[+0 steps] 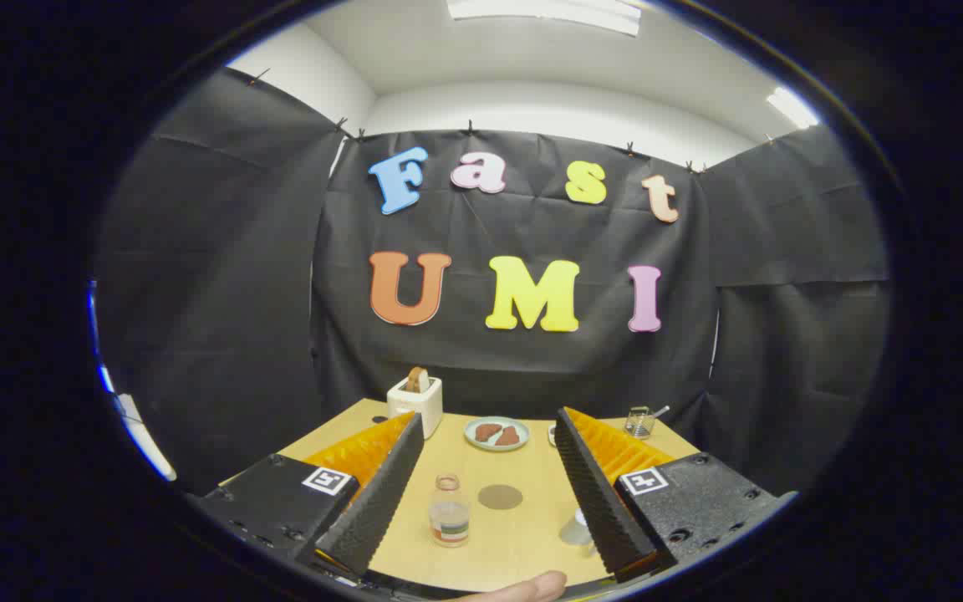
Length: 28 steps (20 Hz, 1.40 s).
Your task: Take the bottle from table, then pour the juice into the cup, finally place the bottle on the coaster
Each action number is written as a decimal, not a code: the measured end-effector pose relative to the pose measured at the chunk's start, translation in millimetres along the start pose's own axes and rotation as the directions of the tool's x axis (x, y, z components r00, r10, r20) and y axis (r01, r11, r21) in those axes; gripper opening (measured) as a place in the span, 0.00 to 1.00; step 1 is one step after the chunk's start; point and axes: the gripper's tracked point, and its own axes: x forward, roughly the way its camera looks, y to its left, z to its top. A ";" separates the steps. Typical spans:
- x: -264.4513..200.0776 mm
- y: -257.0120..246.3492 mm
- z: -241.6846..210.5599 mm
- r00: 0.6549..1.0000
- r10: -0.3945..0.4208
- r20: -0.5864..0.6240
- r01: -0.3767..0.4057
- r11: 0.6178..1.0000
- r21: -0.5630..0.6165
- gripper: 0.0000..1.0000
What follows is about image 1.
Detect white toaster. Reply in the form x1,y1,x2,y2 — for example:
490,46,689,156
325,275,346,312
387,376,444,440

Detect light blue plate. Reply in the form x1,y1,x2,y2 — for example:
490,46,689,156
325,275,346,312
464,416,531,452

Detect wooden table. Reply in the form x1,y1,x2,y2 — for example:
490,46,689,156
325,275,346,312
222,397,700,593

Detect round brown coaster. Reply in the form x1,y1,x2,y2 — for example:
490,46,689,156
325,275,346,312
478,484,523,511

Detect long ceiling light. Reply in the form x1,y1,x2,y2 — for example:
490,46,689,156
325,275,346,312
446,0,643,37

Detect white cup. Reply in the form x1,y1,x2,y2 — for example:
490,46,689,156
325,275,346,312
559,508,599,548

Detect clear juice bottle red label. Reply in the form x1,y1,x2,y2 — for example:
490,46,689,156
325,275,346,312
429,473,471,548

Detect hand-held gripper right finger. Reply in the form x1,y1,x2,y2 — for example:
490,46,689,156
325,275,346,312
554,407,800,584

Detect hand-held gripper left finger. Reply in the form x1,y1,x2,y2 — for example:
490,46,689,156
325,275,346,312
189,411,425,579

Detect small ceiling light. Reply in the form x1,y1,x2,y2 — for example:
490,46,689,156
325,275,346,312
766,86,821,130

